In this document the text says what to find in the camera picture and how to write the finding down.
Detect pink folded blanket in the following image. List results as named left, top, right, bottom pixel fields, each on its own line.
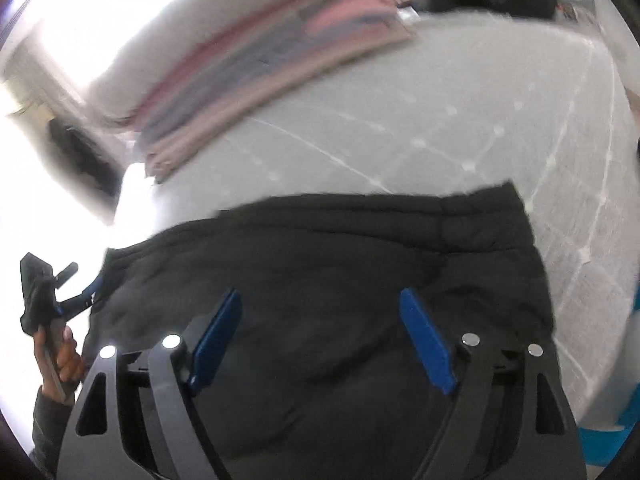
left=305, top=0, right=397, bottom=36

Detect blue-grey folded blanket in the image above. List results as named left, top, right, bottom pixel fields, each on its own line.
left=134, top=0, right=397, bottom=145

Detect left forearm in black sleeve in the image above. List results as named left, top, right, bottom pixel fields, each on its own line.
left=29, top=388, right=73, bottom=479

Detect maroon folded blanket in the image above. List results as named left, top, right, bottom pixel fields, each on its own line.
left=128, top=0, right=326, bottom=127

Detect beige folded blanket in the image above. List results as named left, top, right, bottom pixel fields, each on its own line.
left=144, top=21, right=416, bottom=182

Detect blue plastic stool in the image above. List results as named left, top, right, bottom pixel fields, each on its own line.
left=579, top=292, right=640, bottom=467

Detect grey bed with checked sheet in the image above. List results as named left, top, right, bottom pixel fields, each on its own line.
left=111, top=14, right=639, bottom=428

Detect black quilted down jacket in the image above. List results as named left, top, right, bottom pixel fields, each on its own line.
left=84, top=183, right=553, bottom=479

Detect person's left hand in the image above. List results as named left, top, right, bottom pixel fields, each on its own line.
left=32, top=326, right=86, bottom=405

